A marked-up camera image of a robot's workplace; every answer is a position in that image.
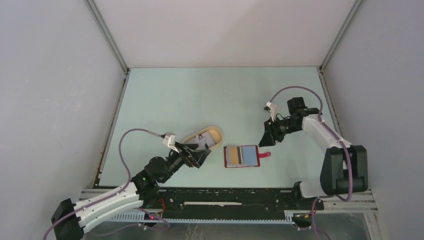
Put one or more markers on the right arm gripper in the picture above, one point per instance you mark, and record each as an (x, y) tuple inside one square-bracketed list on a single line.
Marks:
[(270, 134)]

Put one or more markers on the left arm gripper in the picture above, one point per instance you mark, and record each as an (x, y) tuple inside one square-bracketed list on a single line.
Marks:
[(197, 156)]

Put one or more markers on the gold card with stripe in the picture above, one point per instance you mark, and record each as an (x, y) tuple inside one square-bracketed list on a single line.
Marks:
[(235, 156)]

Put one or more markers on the red leather card holder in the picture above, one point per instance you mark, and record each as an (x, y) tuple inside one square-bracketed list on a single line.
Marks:
[(251, 156)]

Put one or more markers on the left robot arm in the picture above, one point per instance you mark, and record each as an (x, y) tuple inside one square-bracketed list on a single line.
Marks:
[(72, 220)]

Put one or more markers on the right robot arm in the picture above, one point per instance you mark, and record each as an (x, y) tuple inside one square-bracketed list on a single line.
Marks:
[(344, 169)]

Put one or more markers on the silver card behind gold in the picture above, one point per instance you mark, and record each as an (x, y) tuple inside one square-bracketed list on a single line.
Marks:
[(203, 141)]

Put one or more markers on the beige oval plastic tray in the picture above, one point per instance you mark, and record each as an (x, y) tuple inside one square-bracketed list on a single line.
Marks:
[(213, 130)]

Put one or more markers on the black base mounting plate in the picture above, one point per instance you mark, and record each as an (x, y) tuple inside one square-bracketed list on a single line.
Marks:
[(225, 204)]

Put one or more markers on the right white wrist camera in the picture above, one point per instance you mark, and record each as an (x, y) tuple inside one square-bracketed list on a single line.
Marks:
[(271, 108)]

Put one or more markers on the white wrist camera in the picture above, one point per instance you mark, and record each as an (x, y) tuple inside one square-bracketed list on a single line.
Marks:
[(271, 108), (169, 140)]

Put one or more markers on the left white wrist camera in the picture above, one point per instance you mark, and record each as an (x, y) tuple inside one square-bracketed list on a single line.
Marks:
[(169, 140)]

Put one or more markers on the aluminium frame rail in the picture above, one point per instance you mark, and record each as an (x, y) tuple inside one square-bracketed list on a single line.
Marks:
[(361, 203)]

